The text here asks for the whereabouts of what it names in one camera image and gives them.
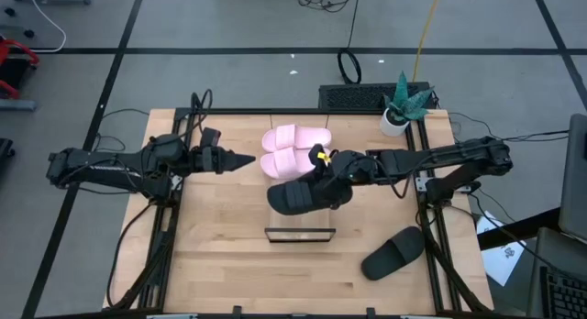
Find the black desk bar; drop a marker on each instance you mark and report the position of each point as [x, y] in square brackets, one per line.
[518, 229]

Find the pink foam slide sandal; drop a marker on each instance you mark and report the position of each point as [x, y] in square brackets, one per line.
[312, 135]
[284, 165]

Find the black aluminium table frame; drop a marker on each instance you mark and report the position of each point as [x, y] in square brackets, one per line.
[229, 111]

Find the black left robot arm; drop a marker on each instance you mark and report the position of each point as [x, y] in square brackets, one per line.
[105, 168]

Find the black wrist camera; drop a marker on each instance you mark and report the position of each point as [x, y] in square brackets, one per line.
[315, 155]
[210, 138]

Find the black caster wheel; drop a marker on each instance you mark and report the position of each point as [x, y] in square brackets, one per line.
[10, 12]
[29, 34]

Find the yellow tag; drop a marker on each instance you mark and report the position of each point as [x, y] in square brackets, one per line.
[324, 158]

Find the white paper sheet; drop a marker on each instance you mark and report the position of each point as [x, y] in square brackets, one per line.
[502, 259]

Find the grey computer monitor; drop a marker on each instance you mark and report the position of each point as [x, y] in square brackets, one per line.
[575, 181]

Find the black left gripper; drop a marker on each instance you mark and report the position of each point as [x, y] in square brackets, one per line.
[211, 161]

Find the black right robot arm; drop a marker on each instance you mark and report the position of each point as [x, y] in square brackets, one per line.
[440, 156]

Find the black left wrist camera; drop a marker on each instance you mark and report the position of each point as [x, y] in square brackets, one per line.
[210, 138]

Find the red metal cart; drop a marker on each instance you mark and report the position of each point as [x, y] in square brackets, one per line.
[18, 46]

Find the black frame wooden shelf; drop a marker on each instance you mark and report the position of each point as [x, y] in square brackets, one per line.
[298, 222]

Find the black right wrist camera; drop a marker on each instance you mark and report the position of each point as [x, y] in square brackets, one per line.
[315, 155]

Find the black floor object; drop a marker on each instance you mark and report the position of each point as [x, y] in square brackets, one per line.
[5, 148]

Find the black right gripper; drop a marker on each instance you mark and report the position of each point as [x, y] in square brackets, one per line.
[344, 165]

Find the black keyboard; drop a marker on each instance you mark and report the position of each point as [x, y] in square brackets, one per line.
[566, 296]
[348, 96]

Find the black slide sandal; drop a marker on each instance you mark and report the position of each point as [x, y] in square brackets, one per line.
[280, 197]
[390, 257]

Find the green plant in white pot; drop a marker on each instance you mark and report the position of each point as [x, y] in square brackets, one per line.
[392, 125]

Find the grey side desk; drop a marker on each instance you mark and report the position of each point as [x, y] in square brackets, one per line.
[564, 255]

